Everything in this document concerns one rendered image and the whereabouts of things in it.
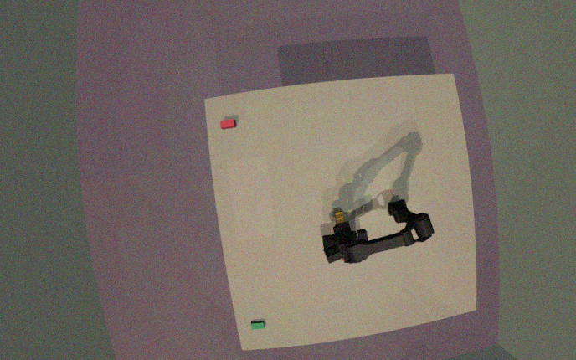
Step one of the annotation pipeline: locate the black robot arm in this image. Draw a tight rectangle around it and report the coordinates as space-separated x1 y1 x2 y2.
324 199 435 264

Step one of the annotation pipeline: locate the red rectangular block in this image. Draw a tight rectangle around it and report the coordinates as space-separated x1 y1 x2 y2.
220 119 236 130

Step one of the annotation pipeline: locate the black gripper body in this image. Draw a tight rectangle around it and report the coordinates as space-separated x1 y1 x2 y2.
322 229 368 249

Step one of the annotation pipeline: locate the green rectangular bar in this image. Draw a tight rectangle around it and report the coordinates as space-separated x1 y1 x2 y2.
250 321 265 330

